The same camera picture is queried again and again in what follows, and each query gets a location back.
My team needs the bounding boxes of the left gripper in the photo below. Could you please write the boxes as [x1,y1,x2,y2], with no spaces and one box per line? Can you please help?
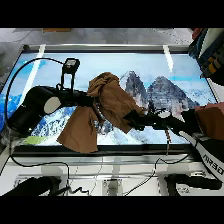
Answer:
[59,88,96,108]

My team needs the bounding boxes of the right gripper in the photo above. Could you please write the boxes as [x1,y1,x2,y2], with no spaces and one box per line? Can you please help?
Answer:
[123,109,158,132]

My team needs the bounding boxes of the brown pants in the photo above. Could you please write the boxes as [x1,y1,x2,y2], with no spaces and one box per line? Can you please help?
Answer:
[56,71,148,155]

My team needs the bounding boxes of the heap of clothes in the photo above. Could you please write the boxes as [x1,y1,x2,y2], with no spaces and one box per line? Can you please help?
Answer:
[187,27,224,86]

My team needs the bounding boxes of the red-brown garment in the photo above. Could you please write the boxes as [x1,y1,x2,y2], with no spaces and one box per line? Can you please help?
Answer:
[194,102,224,141]

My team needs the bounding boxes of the red garment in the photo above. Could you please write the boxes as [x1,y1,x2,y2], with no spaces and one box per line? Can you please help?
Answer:
[191,27,205,40]

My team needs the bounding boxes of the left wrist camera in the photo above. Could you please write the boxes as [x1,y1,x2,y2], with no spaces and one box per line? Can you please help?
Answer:
[59,57,81,93]

